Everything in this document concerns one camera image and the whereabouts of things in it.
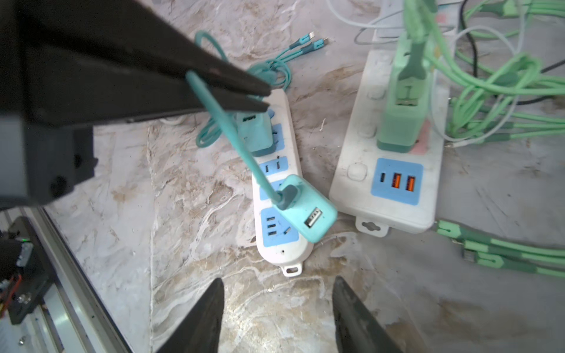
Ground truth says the teal charger plug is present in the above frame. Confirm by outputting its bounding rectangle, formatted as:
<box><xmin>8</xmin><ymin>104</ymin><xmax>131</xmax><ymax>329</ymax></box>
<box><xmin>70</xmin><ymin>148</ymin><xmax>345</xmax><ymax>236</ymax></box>
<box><xmin>275</xmin><ymin>174</ymin><xmax>338</xmax><ymax>244</ymax></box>
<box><xmin>235</xmin><ymin>113</ymin><xmax>276</xmax><ymax>157</ymax></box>

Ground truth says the green charger plug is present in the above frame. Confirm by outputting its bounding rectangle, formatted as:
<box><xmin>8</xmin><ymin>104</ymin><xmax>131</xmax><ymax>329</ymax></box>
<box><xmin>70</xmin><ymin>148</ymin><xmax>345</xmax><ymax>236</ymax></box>
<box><xmin>377</xmin><ymin>33</ymin><xmax>433</xmax><ymax>153</ymax></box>

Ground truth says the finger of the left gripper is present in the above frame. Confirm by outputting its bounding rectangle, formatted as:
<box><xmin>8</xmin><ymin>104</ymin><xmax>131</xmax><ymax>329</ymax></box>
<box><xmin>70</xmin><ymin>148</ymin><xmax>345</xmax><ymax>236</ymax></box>
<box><xmin>26</xmin><ymin>44</ymin><xmax>266</xmax><ymax>128</ymax></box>
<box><xmin>17</xmin><ymin>1</ymin><xmax>271</xmax><ymax>96</ymax></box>

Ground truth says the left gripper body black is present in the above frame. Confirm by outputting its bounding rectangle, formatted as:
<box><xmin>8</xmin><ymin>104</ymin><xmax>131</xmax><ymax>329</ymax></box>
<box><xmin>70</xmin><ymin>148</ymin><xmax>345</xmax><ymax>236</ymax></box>
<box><xmin>1</xmin><ymin>1</ymin><xmax>97</xmax><ymax>210</ymax></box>

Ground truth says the black usb cable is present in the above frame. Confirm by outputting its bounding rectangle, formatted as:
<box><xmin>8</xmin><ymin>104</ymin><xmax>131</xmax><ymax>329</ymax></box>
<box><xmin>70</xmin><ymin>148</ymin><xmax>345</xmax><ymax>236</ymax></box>
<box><xmin>458</xmin><ymin>0</ymin><xmax>565</xmax><ymax>107</ymax></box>

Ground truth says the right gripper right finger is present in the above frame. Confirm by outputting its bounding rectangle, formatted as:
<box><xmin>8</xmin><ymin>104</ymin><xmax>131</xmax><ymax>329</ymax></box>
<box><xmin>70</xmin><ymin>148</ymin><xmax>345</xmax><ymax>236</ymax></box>
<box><xmin>333</xmin><ymin>276</ymin><xmax>401</xmax><ymax>353</ymax></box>

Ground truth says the teal multi-head cable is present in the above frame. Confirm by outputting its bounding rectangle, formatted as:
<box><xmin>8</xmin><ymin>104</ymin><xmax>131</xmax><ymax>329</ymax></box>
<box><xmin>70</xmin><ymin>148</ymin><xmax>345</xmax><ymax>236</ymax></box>
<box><xmin>185</xmin><ymin>29</ymin><xmax>330</xmax><ymax>208</ymax></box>

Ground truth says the white coiled cable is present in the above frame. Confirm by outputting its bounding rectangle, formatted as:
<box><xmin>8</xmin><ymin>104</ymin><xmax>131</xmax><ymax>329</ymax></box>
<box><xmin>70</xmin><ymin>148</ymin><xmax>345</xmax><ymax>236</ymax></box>
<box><xmin>326</xmin><ymin>0</ymin><xmax>531</xmax><ymax>149</ymax></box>

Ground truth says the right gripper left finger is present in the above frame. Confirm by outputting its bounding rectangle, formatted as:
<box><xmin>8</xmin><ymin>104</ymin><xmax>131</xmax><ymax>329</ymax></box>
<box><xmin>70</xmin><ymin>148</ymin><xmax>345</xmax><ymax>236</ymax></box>
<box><xmin>157</xmin><ymin>278</ymin><xmax>225</xmax><ymax>353</ymax></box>

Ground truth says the light green cable bundle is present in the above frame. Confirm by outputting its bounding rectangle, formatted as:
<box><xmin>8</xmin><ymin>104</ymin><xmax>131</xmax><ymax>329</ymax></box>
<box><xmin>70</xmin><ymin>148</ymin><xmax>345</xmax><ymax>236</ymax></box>
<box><xmin>403</xmin><ymin>0</ymin><xmax>565</xmax><ymax>279</ymax></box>

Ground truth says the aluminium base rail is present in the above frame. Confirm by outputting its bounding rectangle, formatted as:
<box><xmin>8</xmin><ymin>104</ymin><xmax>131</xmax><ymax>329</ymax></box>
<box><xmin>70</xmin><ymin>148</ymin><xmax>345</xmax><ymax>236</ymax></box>
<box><xmin>1</xmin><ymin>207</ymin><xmax>132</xmax><ymax>352</ymax></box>

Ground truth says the small white blue power strip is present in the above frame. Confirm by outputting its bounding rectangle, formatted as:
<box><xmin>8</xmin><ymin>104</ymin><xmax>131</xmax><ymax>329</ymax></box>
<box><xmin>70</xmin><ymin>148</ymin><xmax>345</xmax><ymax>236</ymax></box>
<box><xmin>250</xmin><ymin>87</ymin><xmax>315</xmax><ymax>278</ymax></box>

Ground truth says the large colourful power strip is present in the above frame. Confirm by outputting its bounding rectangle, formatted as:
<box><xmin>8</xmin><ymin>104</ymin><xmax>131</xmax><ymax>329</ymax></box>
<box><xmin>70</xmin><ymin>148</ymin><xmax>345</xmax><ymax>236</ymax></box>
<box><xmin>328</xmin><ymin>0</ymin><xmax>458</xmax><ymax>238</ymax></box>

